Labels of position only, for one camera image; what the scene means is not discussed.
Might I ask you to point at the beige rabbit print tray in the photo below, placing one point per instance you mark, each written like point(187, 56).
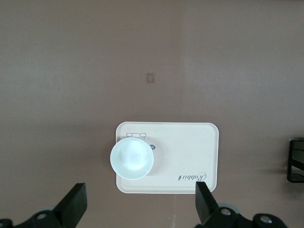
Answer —
point(185, 152)

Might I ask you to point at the white bowl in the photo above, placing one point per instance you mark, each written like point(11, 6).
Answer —
point(132, 159)

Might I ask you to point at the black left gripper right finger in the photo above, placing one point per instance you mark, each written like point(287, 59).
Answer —
point(213, 211)

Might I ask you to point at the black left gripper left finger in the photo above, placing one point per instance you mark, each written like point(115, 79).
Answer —
point(69, 209)

